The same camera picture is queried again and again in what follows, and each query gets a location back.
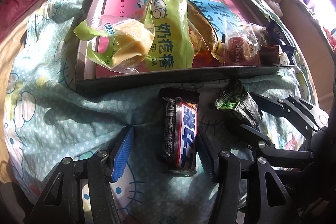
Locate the white yellow snack packet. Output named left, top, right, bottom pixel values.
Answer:
left=187, top=0, right=223, bottom=63

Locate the dark red candy packet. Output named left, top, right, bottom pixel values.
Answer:
left=259, top=45, right=281, bottom=66

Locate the Snickers chocolate bar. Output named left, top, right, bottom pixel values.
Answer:
left=158, top=87, right=199, bottom=177

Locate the grey cardboard box tray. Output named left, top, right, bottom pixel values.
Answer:
left=74, top=0, right=295, bottom=93

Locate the orange biscuit packet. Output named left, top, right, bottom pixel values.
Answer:
left=192, top=51, right=220, bottom=68

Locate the clear packet red pastry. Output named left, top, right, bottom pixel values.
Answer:
left=222, top=22, right=266, bottom=67

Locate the blue Oreo cookie packet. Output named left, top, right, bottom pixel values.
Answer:
left=266, top=19, right=295, bottom=65

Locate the green milk candy bag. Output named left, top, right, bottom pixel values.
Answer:
left=73, top=0, right=194, bottom=74

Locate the black green snack packet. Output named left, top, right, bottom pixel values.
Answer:
left=215, top=80, right=263, bottom=129

